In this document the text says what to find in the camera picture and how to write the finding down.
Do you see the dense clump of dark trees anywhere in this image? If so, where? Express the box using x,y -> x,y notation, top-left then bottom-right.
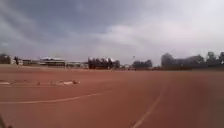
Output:
87,56 -> 121,71

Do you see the small clump of trees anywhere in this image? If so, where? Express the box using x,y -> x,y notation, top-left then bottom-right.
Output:
132,59 -> 154,71

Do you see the long low pale-roofed building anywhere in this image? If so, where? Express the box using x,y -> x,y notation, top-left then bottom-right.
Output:
22,56 -> 88,69

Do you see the row of dark trees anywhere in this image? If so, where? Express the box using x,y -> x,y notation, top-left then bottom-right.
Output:
160,51 -> 224,71

